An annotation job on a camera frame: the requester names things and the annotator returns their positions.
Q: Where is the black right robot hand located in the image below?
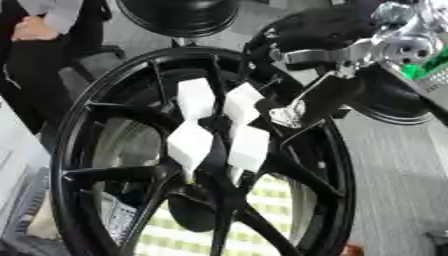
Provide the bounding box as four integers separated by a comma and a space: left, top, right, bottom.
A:
238, 4, 385, 130

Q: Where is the black round wheel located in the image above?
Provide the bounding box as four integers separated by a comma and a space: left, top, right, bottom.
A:
348, 65, 438, 126
113, 0, 242, 38

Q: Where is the black spoked wheel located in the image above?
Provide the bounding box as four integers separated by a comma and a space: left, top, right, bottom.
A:
47, 45, 359, 256

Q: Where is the person's hand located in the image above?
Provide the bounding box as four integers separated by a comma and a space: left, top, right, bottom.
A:
10, 15, 62, 42

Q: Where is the person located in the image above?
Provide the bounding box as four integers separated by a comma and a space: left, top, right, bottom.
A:
0, 0, 114, 135

